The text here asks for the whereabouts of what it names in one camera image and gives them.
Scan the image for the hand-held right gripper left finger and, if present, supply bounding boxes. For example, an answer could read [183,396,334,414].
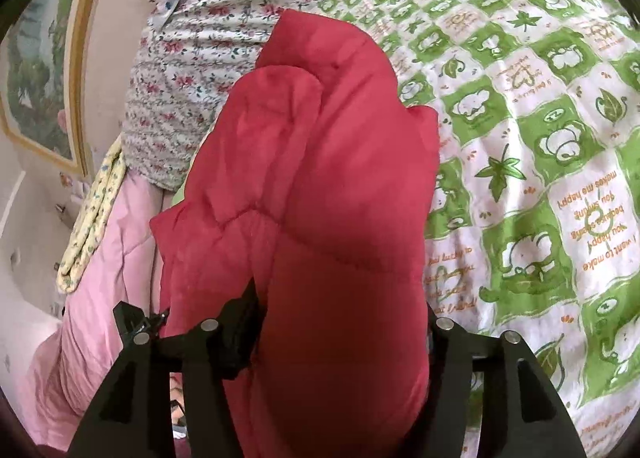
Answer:
[67,278,262,458]

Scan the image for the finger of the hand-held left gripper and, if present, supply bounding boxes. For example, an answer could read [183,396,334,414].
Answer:
[112,301,172,339]

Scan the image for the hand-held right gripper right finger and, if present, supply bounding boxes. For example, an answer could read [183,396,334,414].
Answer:
[425,302,589,458]

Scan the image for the red quilted jacket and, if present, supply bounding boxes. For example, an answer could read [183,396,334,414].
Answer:
[150,8,442,458]

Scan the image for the pink quilt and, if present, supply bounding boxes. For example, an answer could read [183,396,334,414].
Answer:
[22,170,177,450]

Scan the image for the yellow floral blanket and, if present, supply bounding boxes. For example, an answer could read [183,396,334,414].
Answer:
[56,135,127,293]

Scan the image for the green printed bedsheet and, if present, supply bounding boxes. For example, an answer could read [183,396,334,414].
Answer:
[300,0,640,458]

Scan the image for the floral pink pillow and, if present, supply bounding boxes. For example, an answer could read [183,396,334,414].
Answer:
[122,0,417,191]

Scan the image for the framed wall picture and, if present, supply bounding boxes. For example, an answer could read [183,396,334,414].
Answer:
[0,0,122,177]

